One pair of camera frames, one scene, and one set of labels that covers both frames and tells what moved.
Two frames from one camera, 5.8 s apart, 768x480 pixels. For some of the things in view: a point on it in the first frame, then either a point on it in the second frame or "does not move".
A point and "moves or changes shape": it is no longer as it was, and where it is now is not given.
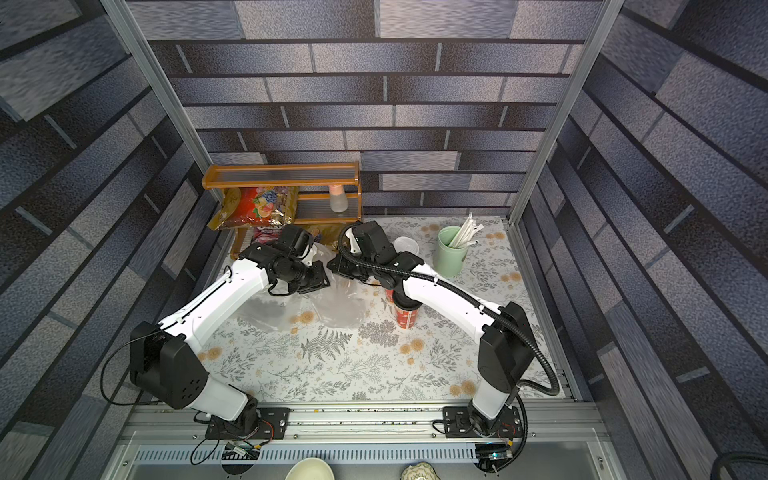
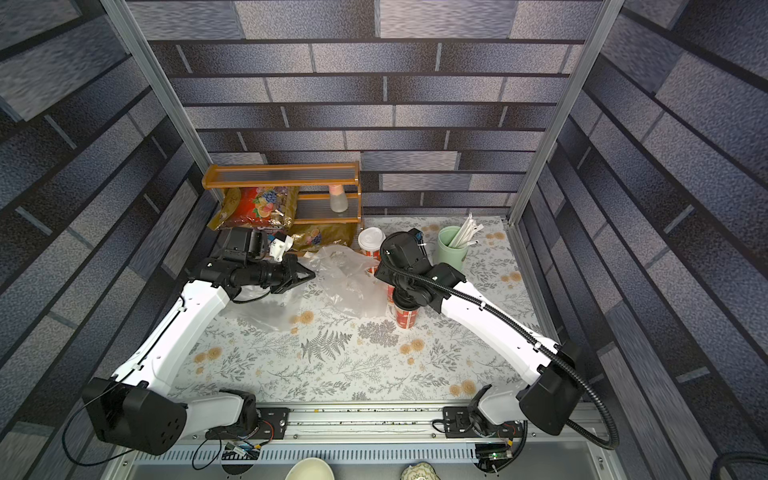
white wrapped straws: [466, 232] does not move
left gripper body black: [307, 277] → [282, 275]
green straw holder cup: [449, 261] does not move
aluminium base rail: [555, 433] does not move
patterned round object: [420, 471] does not move
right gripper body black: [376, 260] → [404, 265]
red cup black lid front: [407, 309] does not move
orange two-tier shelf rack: [329, 192] does not move
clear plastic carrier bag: [344, 303] moves or changes shape
